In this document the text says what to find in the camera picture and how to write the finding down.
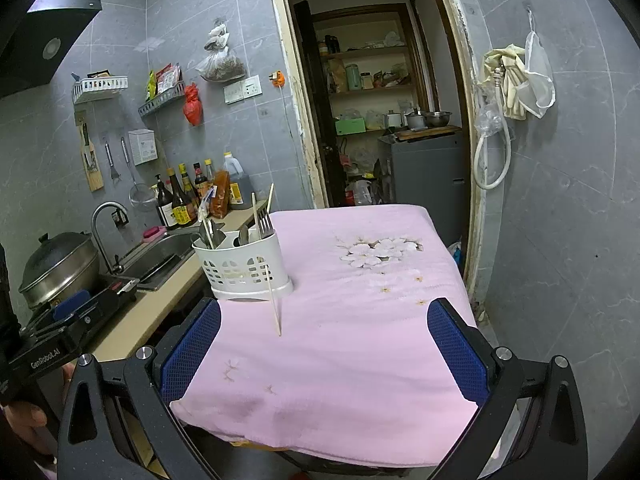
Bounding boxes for black range hood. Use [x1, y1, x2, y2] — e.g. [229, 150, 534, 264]
[0, 0, 104, 99]

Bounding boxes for clear plastic bottle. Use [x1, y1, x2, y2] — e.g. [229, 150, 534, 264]
[352, 179, 376, 207]

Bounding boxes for white plastic utensil basket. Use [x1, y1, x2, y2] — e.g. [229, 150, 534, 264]
[192, 228, 295, 302]

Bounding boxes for red capped sauce bottle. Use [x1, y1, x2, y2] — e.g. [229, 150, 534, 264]
[193, 161, 210, 201]

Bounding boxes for large oil jug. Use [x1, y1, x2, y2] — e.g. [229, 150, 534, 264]
[222, 151, 253, 210]

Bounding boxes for orange chili packet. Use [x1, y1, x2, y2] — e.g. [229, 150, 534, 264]
[209, 169, 232, 220]

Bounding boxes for cream rubber gloves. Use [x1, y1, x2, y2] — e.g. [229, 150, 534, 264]
[479, 43, 531, 122]

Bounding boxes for dark sauce bottle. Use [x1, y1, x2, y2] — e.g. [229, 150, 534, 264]
[178, 163, 199, 221]

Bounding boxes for wooden shelf unit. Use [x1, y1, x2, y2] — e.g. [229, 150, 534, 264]
[309, 4, 426, 141]

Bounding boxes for wooden cutting board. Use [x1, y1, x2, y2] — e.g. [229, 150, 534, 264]
[394, 124, 462, 142]

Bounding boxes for white mesh bag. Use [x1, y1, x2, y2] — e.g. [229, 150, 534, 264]
[519, 7, 557, 120]

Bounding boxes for white blue packet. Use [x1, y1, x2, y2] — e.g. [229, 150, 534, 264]
[197, 184, 219, 221]

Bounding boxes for soy sauce bottle yellow label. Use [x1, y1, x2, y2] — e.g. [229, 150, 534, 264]
[167, 167, 192, 227]

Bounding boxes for clear bag of dried goods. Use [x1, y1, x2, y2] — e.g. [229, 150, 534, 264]
[194, 22, 247, 83]

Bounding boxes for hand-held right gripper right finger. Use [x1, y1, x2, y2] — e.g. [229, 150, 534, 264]
[427, 297, 589, 480]

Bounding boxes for worn door frame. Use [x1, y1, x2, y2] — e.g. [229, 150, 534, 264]
[264, 0, 489, 307]

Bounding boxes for dark wooden door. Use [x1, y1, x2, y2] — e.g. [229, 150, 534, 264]
[292, 0, 346, 209]

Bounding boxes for green box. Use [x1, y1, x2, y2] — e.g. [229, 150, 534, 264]
[334, 117, 367, 136]

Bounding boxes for white hose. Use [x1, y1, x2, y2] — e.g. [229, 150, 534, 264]
[472, 104, 512, 191]

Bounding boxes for steel sink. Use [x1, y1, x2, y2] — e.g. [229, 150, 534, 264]
[102, 227, 201, 292]

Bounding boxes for grey wall shelf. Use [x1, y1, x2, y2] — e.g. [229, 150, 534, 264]
[138, 79, 185, 119]

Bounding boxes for hanging steel peeler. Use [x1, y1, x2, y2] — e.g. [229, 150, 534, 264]
[103, 140, 121, 181]

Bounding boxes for red seasoning packet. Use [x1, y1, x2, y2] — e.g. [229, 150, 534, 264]
[155, 63, 182, 96]

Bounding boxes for hanging steel strainer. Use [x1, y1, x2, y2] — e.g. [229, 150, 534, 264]
[119, 136, 154, 209]

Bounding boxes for pink floral tablecloth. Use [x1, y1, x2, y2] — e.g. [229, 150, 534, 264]
[168, 203, 494, 469]

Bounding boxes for clear plastic bag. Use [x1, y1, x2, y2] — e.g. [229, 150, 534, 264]
[473, 99, 501, 136]

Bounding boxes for steel pot with lid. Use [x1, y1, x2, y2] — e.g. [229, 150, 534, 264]
[18, 232, 101, 311]

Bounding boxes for grey cabinet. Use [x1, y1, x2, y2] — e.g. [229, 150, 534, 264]
[378, 127, 471, 207]

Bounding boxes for person's left hand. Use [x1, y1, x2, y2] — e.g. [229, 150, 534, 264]
[0, 364, 76, 461]

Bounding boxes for white wall switch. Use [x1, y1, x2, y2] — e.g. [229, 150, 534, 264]
[223, 79, 246, 106]

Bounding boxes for beige kitchen counter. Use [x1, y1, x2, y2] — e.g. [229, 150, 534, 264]
[84, 200, 269, 367]

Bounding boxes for black induction cooker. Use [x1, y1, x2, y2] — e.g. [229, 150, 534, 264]
[30, 280, 140, 332]

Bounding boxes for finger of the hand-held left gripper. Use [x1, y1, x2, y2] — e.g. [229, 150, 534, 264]
[22, 293, 124, 347]
[52, 291, 94, 322]

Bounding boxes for dark pump bottle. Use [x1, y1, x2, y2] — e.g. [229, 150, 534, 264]
[154, 173, 174, 229]

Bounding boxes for white paper box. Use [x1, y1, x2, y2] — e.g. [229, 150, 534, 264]
[127, 128, 159, 166]

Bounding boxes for white wall basket shelf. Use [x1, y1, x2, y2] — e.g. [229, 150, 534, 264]
[71, 73, 129, 106]

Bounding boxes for white power cable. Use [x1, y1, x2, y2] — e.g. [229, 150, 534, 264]
[279, 85, 301, 211]

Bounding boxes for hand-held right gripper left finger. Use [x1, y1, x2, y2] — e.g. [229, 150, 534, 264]
[57, 297, 223, 480]

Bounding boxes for red plastic bag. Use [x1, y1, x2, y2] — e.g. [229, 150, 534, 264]
[182, 82, 204, 127]

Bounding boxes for hanging wooden board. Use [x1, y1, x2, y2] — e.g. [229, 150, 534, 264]
[74, 112, 105, 193]

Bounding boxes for steel faucet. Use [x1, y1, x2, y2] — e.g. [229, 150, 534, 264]
[90, 201, 130, 275]

